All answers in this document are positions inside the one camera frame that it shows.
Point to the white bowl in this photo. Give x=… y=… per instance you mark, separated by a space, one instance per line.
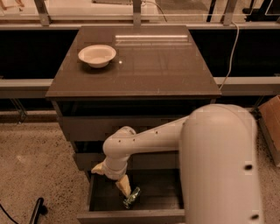
x=97 y=56

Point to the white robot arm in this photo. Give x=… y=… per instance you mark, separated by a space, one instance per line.
x=217 y=162

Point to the grey drawer cabinet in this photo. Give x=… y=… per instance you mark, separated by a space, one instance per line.
x=151 y=63

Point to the grey drawer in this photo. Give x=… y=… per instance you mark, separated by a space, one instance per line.
x=160 y=200
x=89 y=153
x=83 y=121

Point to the green can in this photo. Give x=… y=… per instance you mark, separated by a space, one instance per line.
x=132 y=198

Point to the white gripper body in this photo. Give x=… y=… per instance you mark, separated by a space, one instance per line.
x=115 y=173

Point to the bottom grey drawer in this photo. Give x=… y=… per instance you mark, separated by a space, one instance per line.
x=160 y=200

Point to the middle grey drawer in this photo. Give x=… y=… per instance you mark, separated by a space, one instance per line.
x=89 y=153

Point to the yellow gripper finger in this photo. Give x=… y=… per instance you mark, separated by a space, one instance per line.
x=98 y=169
x=123 y=184

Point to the top grey drawer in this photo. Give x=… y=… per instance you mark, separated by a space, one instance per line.
x=83 y=121

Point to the black stand foot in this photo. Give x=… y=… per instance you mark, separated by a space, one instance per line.
x=39 y=209

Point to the cardboard box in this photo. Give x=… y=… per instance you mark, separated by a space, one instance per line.
x=270 y=125

